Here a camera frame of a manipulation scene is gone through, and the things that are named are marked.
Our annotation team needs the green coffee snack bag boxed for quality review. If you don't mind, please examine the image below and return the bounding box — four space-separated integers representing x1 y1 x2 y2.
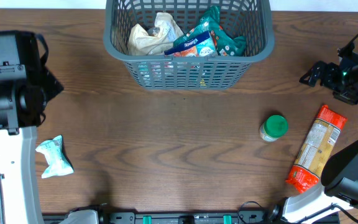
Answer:
173 6 246 57

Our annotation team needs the green lid jar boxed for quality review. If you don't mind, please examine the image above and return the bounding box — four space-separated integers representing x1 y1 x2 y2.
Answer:
259 115 288 142

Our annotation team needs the grey plastic basket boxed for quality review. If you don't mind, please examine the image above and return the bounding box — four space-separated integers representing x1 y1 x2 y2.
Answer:
104 0 274 90

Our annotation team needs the orange spaghetti package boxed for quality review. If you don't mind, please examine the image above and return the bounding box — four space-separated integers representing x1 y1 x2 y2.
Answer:
286 105 347 194

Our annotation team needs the black cable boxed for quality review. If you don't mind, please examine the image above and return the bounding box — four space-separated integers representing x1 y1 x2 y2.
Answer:
237 200 269 224

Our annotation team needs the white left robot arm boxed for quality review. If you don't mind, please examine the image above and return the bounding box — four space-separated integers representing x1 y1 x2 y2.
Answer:
0 30 64 223

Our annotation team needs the beige Pantree snack bag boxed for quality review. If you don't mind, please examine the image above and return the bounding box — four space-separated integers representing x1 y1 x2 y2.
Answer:
127 12 184 56

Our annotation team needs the Kleenex tissue multipack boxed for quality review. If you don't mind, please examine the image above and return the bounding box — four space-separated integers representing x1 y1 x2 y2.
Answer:
164 31 218 57

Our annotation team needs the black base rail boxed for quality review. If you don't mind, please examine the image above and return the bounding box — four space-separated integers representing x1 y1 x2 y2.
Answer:
42 205 269 224

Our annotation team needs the light teal small packet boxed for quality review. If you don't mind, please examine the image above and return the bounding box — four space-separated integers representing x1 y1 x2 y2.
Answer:
35 135 74 179

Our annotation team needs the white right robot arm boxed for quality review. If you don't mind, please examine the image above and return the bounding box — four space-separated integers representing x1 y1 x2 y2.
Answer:
268 41 358 223

